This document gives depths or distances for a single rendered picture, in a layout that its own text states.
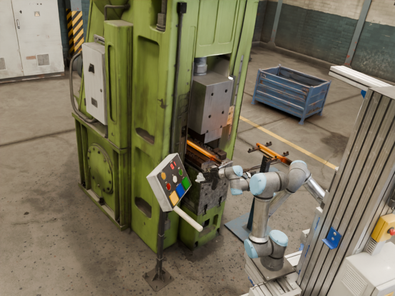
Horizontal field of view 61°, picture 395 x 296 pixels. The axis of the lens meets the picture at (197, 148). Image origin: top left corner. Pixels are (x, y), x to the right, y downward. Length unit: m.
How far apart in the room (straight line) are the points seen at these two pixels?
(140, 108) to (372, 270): 1.95
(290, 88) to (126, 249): 4.27
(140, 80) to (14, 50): 4.89
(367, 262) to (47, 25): 6.74
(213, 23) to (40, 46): 5.32
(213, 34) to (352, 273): 1.77
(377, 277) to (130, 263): 2.10
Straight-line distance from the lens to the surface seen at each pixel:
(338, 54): 10.58
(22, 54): 7.41
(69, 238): 3.54
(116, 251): 3.36
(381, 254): 2.03
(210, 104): 2.54
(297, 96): 6.35
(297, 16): 11.30
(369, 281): 1.86
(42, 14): 7.38
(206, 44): 2.54
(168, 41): 2.30
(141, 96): 2.74
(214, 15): 2.54
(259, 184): 1.84
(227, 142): 3.16
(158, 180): 2.21
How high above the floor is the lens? 2.46
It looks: 30 degrees down
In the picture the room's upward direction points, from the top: 6 degrees clockwise
